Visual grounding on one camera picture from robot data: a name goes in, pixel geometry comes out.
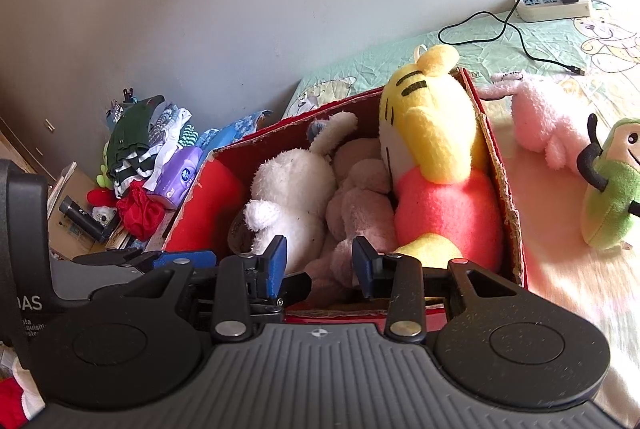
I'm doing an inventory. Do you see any red cloth bundle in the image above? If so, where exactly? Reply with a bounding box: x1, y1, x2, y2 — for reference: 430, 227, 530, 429
86, 181, 166, 241

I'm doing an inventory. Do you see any yellow tiger plush toy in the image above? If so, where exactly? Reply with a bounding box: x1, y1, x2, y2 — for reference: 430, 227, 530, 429
378, 45, 504, 271

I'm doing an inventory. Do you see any pile of folded clothes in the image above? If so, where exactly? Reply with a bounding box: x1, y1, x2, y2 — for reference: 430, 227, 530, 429
96, 89, 271, 198

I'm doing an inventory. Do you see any green avocado plush toy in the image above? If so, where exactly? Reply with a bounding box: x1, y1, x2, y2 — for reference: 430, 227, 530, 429
576, 113, 639, 250

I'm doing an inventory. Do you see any black charger with cable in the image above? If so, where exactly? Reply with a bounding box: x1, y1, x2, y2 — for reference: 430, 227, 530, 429
437, 0, 585, 76

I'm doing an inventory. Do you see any black rectangular device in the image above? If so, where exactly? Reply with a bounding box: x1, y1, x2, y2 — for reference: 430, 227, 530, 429
58, 196, 119, 244

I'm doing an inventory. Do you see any pink plush toy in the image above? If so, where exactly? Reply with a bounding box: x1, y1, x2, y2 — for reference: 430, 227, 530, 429
476, 71, 589, 172

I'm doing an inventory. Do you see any white power strip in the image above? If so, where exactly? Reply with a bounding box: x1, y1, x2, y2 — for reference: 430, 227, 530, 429
516, 0, 592, 23

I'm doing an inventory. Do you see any cartoon bear bed sheet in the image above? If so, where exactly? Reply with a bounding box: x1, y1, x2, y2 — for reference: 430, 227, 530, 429
285, 0, 639, 427

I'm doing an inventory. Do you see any red cardboard box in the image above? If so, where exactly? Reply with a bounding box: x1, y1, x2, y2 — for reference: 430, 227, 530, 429
162, 67, 527, 325

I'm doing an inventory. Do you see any white rabbit plush toy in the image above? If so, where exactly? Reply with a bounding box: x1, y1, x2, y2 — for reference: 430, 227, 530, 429
243, 112, 358, 274

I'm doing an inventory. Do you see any purple tissue pack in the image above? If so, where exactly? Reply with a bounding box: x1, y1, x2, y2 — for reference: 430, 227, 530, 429
149, 146, 202, 210

